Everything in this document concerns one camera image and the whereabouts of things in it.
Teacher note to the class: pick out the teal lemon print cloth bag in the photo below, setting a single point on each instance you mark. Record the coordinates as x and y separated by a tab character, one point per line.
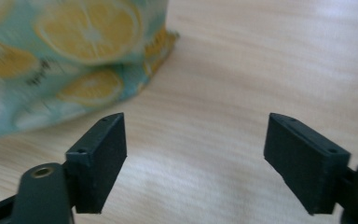
59	62

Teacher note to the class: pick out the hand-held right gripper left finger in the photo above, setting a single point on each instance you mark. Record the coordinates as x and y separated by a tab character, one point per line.
98	165

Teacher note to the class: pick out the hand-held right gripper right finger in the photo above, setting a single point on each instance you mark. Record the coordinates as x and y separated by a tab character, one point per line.
304	165

